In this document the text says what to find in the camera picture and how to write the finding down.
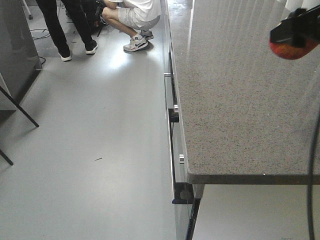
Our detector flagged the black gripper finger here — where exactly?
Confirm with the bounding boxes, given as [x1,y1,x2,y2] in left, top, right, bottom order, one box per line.
[269,5,320,48]

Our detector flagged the grey kitchen island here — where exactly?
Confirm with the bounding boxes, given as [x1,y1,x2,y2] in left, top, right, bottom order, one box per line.
[0,0,41,103]

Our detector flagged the black drawer appliance with handle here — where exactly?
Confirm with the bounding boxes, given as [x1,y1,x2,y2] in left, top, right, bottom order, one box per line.
[164,50,178,111]

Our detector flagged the black built-in oven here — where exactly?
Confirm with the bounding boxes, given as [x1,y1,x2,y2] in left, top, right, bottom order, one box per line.
[167,104,194,205]

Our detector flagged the standing person in black trousers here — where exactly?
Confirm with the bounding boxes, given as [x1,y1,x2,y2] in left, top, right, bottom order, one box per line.
[36,0,99,62]

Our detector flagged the red apple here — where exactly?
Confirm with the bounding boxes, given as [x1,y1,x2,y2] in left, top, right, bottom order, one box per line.
[269,40,319,60]

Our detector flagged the grey kitchen counter cabinets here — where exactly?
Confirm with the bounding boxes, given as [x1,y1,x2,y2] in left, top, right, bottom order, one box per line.
[166,0,320,240]

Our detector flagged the crouching person in white shirt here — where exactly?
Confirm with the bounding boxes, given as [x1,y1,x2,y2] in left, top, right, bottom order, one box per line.
[102,0,162,52]

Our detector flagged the black hanging cable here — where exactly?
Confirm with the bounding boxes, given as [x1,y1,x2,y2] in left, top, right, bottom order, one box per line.
[306,117,320,240]

